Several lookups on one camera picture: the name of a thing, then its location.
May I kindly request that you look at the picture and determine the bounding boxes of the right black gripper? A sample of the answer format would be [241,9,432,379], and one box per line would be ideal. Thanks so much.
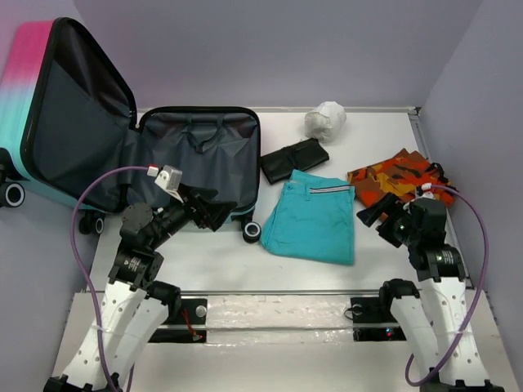
[355,191,419,247]

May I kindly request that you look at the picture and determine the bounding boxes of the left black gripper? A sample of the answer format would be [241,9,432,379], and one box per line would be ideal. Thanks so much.
[150,181,237,247]

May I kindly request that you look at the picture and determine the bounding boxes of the orange camouflage shorts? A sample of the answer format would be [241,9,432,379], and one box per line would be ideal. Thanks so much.
[347,149,454,207]

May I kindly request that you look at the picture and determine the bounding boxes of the turquoise shorts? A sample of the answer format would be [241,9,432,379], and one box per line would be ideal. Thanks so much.
[261,170,355,265]

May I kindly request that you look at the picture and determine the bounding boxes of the black pouch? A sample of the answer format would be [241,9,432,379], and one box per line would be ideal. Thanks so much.
[261,138,329,185]

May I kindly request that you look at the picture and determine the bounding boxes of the white garment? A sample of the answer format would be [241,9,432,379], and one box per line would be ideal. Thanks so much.
[304,101,346,143]

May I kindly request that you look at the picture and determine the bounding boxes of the pink teal kids suitcase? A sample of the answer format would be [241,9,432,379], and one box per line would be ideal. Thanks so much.
[1,17,262,243]

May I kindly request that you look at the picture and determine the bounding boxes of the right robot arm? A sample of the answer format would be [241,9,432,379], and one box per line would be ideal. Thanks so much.
[357,189,502,391]

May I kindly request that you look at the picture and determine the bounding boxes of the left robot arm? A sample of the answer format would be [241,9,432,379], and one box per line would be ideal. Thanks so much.
[44,185,236,391]

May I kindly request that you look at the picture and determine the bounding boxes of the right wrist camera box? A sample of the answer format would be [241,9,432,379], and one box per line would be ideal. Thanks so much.
[415,187,436,200]

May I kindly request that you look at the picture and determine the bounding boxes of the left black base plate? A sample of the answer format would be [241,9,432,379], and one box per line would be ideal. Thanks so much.
[149,297,208,344]

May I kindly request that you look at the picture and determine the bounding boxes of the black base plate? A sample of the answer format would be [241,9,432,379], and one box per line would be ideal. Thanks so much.
[345,296,406,342]
[149,297,208,344]

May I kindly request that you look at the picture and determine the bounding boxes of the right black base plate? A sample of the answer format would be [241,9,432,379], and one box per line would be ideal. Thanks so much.
[345,296,406,342]

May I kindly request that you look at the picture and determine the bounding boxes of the aluminium table rail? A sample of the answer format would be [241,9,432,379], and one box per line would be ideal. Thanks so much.
[83,287,475,297]

